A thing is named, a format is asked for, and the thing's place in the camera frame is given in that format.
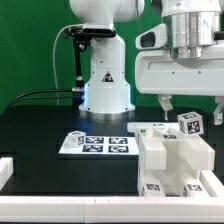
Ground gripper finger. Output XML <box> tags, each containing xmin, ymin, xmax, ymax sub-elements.
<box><xmin>158</xmin><ymin>94</ymin><xmax>173</xmax><ymax>120</ymax></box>
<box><xmin>213</xmin><ymin>96</ymin><xmax>224</xmax><ymax>125</ymax></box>

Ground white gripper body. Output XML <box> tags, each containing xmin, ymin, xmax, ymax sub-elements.
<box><xmin>135</xmin><ymin>47</ymin><xmax>224</xmax><ymax>96</ymax></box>

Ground white long side rail back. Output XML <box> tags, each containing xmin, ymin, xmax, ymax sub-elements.
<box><xmin>180</xmin><ymin>136</ymin><xmax>215</xmax><ymax>171</ymax></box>

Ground white long side rail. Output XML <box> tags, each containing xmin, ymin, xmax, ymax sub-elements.
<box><xmin>180</xmin><ymin>136</ymin><xmax>215</xmax><ymax>171</ymax></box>
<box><xmin>138</xmin><ymin>129</ymin><xmax>167</xmax><ymax>171</ymax></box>

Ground white long side rail front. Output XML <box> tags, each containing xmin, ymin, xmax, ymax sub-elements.
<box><xmin>138</xmin><ymin>129</ymin><xmax>167</xmax><ymax>171</ymax></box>

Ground white chair seat block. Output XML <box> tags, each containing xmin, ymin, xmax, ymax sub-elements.
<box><xmin>137</xmin><ymin>135</ymin><xmax>199</xmax><ymax>197</ymax></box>

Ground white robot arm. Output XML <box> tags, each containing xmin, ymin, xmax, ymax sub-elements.
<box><xmin>135</xmin><ymin>0</ymin><xmax>224</xmax><ymax>125</ymax></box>

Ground white flat back panel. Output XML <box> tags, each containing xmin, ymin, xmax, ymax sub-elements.
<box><xmin>59</xmin><ymin>136</ymin><xmax>139</xmax><ymax>155</ymax></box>

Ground white left fence block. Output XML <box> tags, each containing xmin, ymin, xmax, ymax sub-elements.
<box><xmin>0</xmin><ymin>157</ymin><xmax>13</xmax><ymax>191</ymax></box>

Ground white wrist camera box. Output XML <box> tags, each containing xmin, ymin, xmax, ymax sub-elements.
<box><xmin>135</xmin><ymin>23</ymin><xmax>168</xmax><ymax>50</ymax></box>

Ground white right fence rail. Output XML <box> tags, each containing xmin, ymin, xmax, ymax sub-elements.
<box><xmin>199</xmin><ymin>170</ymin><xmax>224</xmax><ymax>198</ymax></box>

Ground white fence rail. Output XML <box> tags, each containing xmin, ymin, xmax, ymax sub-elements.
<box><xmin>0</xmin><ymin>196</ymin><xmax>224</xmax><ymax>223</ymax></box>
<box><xmin>199</xmin><ymin>170</ymin><xmax>224</xmax><ymax>198</ymax></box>

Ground black camera on stand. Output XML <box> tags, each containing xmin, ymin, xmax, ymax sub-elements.
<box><xmin>64</xmin><ymin>24</ymin><xmax>116</xmax><ymax>88</ymax></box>

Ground grey camera cable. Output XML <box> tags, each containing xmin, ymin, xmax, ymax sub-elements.
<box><xmin>52</xmin><ymin>24</ymin><xmax>81</xmax><ymax>106</ymax></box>

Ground black base cables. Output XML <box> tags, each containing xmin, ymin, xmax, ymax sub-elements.
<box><xmin>6</xmin><ymin>87</ymin><xmax>84</xmax><ymax>111</ymax></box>

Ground white front fence rail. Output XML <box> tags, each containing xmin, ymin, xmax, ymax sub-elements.
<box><xmin>0</xmin><ymin>196</ymin><xmax>224</xmax><ymax>223</ymax></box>

